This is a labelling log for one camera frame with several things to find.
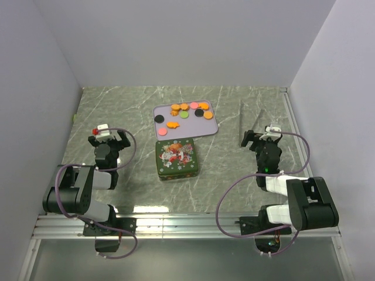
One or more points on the gold tin lid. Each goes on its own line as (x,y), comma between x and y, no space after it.
(175,152)

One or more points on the pink round cookie right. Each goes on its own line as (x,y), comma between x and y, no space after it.
(194,105)

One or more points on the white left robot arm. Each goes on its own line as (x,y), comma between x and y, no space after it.
(71,186)

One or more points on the black sandwich cookie right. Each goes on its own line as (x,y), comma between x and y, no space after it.
(199,112)

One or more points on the purple tray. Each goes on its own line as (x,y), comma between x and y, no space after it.
(190,127)

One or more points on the black sandwich cookie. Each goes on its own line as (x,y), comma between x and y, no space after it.
(159,119)
(199,112)

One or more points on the green gold cookie tin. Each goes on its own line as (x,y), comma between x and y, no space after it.
(178,172)

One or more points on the orange leaf cookie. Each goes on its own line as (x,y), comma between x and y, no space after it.
(184,107)

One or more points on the black sandwich cookie left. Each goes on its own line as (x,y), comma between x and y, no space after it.
(159,119)

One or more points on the pink round cookie left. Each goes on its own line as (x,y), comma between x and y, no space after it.
(162,131)

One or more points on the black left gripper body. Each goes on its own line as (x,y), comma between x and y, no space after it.
(113,144)

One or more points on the orange sandwich cookie top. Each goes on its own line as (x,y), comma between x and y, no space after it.
(175,107)

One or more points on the pink round cookie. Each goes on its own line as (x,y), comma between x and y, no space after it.
(194,105)
(162,131)

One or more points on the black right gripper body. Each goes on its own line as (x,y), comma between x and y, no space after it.
(259,146)

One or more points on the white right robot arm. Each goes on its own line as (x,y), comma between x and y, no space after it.
(310,204)

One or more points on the green round cookie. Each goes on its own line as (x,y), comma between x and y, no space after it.
(184,114)

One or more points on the metal tongs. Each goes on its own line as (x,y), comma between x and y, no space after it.
(249,119)

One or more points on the orange fish cookie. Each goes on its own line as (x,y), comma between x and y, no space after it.
(172,125)

